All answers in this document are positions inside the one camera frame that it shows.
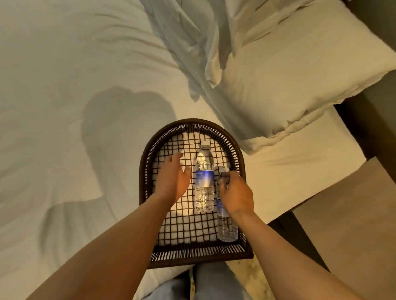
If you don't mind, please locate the person's right hand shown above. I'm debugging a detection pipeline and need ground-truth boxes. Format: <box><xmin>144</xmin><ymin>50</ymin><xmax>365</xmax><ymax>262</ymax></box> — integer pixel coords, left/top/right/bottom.
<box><xmin>218</xmin><ymin>171</ymin><xmax>255</xmax><ymax>217</ymax></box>

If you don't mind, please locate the person's left hand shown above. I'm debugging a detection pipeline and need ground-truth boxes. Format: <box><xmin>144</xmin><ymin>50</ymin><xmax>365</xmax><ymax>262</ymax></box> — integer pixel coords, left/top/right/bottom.
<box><xmin>154</xmin><ymin>152</ymin><xmax>192</xmax><ymax>204</ymax></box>

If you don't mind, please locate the clear blue-label water bottle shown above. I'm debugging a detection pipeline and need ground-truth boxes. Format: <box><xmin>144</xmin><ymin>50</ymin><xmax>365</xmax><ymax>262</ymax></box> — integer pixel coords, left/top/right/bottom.
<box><xmin>215</xmin><ymin>167</ymin><xmax>239</xmax><ymax>243</ymax></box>
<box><xmin>193</xmin><ymin>141</ymin><xmax>216</xmax><ymax>214</ymax></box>

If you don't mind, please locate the person's right forearm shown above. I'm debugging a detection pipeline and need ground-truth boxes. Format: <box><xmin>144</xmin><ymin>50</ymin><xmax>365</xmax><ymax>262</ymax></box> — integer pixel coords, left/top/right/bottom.
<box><xmin>230</xmin><ymin>207</ymin><xmax>363</xmax><ymax>300</ymax></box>

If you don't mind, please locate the person's left forearm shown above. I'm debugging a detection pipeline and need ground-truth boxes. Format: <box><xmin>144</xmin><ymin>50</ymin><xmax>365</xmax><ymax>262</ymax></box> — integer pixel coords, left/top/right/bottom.
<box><xmin>27</xmin><ymin>193</ymin><xmax>177</xmax><ymax>300</ymax></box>

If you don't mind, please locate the dark brown wicker tray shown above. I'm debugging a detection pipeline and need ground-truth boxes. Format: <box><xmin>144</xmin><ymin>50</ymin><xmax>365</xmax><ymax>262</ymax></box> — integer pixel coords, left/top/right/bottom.
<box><xmin>139</xmin><ymin>118</ymin><xmax>254</xmax><ymax>269</ymax></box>

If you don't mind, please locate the person's right leg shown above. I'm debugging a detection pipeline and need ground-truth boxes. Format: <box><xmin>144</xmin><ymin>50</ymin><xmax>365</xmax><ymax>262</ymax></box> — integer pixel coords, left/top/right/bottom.
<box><xmin>193</xmin><ymin>262</ymin><xmax>252</xmax><ymax>300</ymax></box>

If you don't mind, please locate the person's leg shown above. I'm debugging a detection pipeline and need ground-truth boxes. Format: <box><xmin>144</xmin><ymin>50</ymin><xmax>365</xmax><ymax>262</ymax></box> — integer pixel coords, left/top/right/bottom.
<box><xmin>151</xmin><ymin>271</ymin><xmax>191</xmax><ymax>300</ymax></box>
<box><xmin>193</xmin><ymin>262</ymin><xmax>252</xmax><ymax>300</ymax></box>

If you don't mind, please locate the person's left leg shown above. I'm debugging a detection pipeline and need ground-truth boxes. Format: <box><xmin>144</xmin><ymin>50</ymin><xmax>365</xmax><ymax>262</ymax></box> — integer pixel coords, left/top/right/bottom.
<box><xmin>151</xmin><ymin>271</ymin><xmax>191</xmax><ymax>300</ymax></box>

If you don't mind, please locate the brown wooden nightstand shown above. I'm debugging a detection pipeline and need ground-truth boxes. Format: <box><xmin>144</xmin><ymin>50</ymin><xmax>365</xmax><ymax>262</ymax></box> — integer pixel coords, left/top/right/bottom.
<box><xmin>292</xmin><ymin>157</ymin><xmax>396</xmax><ymax>300</ymax></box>

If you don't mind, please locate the white pillow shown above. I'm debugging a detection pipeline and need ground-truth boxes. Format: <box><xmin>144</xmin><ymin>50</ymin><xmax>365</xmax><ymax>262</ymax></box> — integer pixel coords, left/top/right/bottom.
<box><xmin>204</xmin><ymin>0</ymin><xmax>396</xmax><ymax>156</ymax></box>

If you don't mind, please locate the crumpled white duvet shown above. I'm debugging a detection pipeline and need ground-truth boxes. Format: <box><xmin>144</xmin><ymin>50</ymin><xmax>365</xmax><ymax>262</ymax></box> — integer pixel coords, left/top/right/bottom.
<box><xmin>139</xmin><ymin>0</ymin><xmax>313</xmax><ymax>103</ymax></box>

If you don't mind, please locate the white bed sheet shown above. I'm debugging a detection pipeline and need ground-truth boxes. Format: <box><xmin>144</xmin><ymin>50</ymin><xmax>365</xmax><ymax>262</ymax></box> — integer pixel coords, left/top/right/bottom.
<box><xmin>0</xmin><ymin>0</ymin><xmax>367</xmax><ymax>300</ymax></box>

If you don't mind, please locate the dark brown headboard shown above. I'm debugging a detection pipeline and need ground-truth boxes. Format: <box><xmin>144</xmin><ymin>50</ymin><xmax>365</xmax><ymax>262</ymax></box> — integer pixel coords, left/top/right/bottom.
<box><xmin>334</xmin><ymin>0</ymin><xmax>396</xmax><ymax>183</ymax></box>

